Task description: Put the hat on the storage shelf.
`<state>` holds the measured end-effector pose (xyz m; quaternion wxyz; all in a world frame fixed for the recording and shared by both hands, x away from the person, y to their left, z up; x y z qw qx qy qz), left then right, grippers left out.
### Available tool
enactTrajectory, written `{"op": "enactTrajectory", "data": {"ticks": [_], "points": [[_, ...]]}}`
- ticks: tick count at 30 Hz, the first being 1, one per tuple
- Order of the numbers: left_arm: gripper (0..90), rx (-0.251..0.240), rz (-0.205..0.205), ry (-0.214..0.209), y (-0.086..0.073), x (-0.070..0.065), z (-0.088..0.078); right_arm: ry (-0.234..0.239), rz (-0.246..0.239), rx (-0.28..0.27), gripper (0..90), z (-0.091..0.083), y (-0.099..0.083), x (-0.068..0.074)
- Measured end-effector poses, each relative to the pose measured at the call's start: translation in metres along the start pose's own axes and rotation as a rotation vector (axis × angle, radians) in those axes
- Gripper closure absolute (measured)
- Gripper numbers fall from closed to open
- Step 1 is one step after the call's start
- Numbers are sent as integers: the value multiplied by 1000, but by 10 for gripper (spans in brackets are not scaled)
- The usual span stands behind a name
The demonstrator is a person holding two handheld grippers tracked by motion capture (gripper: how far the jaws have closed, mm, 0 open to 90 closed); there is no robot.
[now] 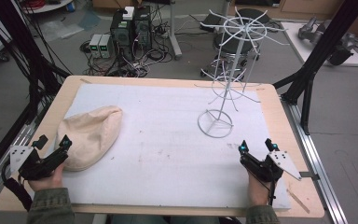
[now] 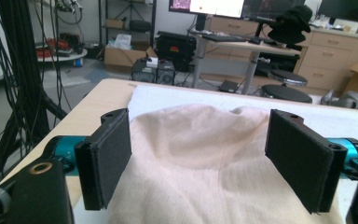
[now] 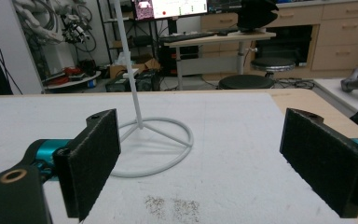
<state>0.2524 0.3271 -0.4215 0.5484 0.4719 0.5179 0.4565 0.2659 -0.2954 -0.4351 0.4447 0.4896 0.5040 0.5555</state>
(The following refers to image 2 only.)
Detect round white table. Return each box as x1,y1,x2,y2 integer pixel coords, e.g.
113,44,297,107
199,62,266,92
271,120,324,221
35,43,89,64

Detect black equipment case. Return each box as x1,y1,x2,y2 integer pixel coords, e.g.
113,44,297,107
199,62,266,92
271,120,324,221
155,30,198,73

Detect black computer tower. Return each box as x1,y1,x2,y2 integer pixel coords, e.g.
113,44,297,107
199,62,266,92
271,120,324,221
131,57,177,86

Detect open cardboard box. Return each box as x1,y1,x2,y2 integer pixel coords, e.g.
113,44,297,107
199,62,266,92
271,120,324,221
103,43,158,71

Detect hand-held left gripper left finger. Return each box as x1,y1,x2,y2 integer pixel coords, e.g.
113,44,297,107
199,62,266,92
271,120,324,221
74,107,133,212

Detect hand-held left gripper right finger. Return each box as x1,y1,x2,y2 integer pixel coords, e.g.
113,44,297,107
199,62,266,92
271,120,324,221
264,108,349,216

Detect white table sheet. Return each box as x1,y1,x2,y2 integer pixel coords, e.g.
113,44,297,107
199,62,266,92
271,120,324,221
73,84,358,224

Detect black round stool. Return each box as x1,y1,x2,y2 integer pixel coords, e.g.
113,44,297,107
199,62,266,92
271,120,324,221
260,83,313,105
267,68,309,88

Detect black keyboard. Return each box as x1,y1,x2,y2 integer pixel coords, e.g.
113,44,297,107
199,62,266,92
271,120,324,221
201,33,250,43

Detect light wooden desk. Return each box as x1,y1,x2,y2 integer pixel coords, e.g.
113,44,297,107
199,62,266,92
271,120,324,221
188,28,303,95

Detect black hat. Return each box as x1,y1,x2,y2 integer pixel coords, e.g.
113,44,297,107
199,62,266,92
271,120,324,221
267,5,313,45

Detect black metal shelf rack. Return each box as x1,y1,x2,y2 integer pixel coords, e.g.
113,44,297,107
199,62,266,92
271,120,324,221
98,0,158,50

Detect dark computer monitor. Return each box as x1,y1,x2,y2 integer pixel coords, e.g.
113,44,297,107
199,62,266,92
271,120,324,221
318,0,358,23

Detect cream cloth garment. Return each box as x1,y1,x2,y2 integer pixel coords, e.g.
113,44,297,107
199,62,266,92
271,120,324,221
106,104,346,224

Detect black cable bundle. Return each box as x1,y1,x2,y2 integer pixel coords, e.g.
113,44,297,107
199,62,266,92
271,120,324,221
0,0,73,188

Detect wooden drawer cabinet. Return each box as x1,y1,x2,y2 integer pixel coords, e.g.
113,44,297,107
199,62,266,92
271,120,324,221
293,27,358,94

